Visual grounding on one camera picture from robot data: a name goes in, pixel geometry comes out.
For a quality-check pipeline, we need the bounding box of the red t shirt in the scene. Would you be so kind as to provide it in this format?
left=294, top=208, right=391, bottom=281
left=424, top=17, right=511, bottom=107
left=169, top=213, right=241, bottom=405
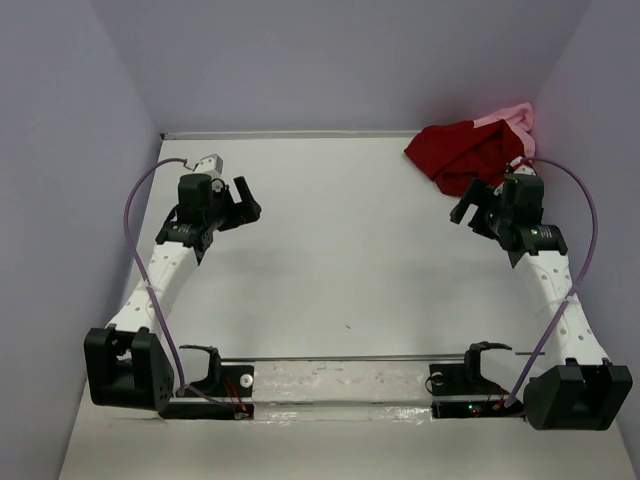
left=404, top=120, right=525, bottom=197

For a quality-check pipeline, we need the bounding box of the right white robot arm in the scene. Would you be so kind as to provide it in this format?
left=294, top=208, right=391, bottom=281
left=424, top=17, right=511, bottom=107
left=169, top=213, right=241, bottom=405
left=450, top=173, right=633, bottom=431

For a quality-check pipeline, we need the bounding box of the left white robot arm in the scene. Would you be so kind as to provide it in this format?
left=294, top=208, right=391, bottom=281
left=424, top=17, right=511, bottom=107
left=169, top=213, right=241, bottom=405
left=83, top=172, right=261, bottom=413

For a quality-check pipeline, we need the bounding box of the pink t shirt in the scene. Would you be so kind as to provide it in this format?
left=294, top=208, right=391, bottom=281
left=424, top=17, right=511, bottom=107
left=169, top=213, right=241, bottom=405
left=473, top=102, right=536, bottom=157

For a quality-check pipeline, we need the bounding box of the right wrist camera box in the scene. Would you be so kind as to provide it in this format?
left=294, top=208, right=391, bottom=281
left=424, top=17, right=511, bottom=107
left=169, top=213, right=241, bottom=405
left=506, top=158, right=537, bottom=176

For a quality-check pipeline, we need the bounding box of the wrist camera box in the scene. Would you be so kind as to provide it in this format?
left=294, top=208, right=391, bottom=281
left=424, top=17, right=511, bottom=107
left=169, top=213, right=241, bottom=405
left=193, top=154, right=224, bottom=178
left=506, top=158, right=537, bottom=176

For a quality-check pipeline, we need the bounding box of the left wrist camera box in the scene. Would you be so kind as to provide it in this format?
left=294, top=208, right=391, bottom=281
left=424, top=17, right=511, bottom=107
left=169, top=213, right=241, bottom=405
left=193, top=154, right=224, bottom=178

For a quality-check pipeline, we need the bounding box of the metal rail at front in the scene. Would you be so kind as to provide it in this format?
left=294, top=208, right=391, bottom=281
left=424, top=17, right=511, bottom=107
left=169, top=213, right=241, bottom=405
left=223, top=353, right=465, bottom=363

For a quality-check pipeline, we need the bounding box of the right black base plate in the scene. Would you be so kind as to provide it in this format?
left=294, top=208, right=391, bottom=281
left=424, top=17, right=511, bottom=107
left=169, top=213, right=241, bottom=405
left=425, top=363, right=525, bottom=419

